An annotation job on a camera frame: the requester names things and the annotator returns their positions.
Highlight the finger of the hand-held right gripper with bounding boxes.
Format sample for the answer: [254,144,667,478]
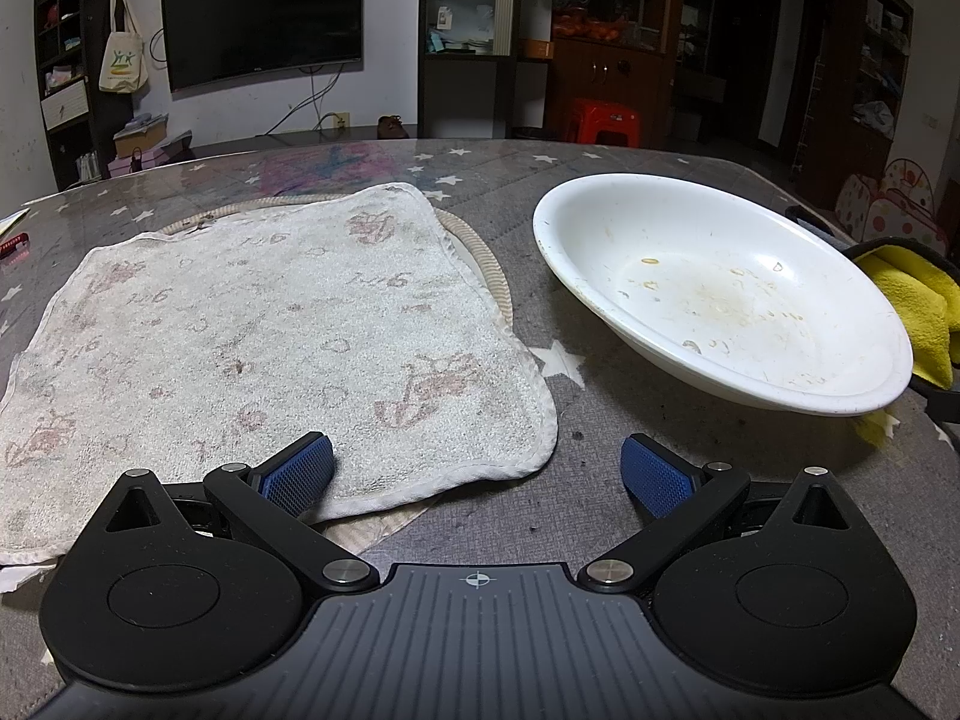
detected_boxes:
[907,373,960,457]
[785,206,854,243]

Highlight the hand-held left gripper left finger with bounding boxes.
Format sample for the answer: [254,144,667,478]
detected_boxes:
[66,431,381,595]

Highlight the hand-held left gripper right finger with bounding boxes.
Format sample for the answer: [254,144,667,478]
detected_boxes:
[576,433,863,595]

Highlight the yellow and grey cloth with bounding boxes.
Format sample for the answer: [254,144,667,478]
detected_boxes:
[846,238,960,449]

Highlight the white bowl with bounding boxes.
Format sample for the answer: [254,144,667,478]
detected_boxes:
[532,174,914,418]

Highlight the polka dot play tent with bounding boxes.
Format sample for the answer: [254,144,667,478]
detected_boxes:
[833,158,951,257]

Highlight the grey star-print tablecloth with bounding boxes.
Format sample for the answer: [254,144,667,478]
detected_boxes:
[0,136,960,691]

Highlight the metal ladder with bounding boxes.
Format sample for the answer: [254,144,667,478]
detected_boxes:
[795,58,824,167]

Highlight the white printed towel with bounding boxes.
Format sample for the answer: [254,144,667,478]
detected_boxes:
[0,181,560,567]

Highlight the dark shelf unit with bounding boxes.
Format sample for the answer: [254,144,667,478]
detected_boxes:
[846,0,917,145]

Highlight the red plastic stool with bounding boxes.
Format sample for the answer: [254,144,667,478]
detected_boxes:
[563,97,644,148]

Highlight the brown wooden cabinet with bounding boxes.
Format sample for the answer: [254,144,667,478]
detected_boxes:
[516,0,680,148]

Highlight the round striped-rim mat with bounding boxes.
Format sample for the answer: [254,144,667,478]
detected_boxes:
[0,191,515,595]

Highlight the pile of oranges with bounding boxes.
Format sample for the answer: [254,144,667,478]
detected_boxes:
[553,7,640,44]

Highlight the pink boxes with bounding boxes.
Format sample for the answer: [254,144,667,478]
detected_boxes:
[108,144,194,179]

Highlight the cardboard box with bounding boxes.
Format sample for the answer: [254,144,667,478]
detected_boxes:
[112,118,170,160]

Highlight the tall glass display cabinet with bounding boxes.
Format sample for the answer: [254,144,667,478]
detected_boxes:
[418,0,520,140]

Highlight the white tote bag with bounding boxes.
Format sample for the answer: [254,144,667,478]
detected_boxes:
[98,0,146,95]

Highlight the black television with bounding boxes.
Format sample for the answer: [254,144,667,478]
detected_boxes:
[160,0,365,95]

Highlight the dark open bookshelf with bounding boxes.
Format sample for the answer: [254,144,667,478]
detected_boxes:
[33,0,127,193]

